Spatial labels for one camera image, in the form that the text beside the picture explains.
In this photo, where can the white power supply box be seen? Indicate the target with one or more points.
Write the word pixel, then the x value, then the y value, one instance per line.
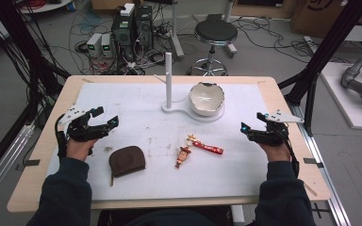
pixel 106 45
pixel 93 44

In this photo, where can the white table leg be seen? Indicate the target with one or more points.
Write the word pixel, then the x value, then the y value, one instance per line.
pixel 238 215
pixel 176 34
pixel 231 28

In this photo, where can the white table mat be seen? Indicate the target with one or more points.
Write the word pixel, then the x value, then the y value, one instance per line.
pixel 157 179

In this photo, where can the person's right hand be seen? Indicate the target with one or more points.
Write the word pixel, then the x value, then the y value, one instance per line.
pixel 276 153

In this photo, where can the white cracked eggshell bowl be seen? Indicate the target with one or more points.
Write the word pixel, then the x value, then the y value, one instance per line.
pixel 205 100

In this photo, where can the aluminium rail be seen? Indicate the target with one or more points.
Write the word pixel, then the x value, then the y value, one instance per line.
pixel 3 166
pixel 323 175

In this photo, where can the black tape piece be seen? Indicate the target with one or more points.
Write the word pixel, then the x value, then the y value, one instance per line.
pixel 312 162
pixel 31 163

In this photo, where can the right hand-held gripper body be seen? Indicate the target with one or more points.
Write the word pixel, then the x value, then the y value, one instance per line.
pixel 276 133

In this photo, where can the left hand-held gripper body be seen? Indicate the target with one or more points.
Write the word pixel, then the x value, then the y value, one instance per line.
pixel 85 132

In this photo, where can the black computer tower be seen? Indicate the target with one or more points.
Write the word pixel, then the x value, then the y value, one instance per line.
pixel 144 28
pixel 122 37

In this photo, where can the person's dark clothed body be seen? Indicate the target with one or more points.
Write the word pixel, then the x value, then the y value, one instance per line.
pixel 166 218

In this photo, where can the black round stool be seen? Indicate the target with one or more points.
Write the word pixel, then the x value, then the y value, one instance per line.
pixel 216 31

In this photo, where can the cardboard box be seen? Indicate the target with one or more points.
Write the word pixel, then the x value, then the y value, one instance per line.
pixel 320 15

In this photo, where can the white stand with post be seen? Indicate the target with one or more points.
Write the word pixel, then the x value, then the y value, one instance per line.
pixel 168 81

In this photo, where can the black metal frame post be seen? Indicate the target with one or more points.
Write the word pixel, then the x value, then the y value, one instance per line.
pixel 330 44
pixel 19 40

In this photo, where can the person's left hand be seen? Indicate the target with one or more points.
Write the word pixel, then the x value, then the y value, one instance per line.
pixel 79 150

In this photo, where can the brown zip pouch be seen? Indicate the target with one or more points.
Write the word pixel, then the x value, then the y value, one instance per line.
pixel 126 161

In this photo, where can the white box on computer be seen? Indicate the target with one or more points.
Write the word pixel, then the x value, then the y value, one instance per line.
pixel 127 9

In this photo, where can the white floor board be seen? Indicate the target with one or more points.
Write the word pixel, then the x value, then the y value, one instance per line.
pixel 345 106

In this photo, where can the round white table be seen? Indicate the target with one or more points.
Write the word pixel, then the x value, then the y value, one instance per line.
pixel 44 6

